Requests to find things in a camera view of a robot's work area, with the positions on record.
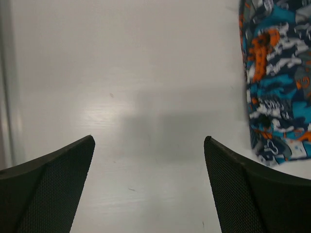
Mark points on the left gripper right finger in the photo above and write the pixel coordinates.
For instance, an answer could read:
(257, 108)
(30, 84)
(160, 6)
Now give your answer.
(252, 198)

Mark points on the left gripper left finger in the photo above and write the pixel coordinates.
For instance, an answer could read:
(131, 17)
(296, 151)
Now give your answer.
(42, 195)

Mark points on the colourful patterned shorts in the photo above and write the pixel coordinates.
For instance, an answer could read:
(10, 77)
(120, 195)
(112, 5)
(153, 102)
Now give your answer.
(276, 51)

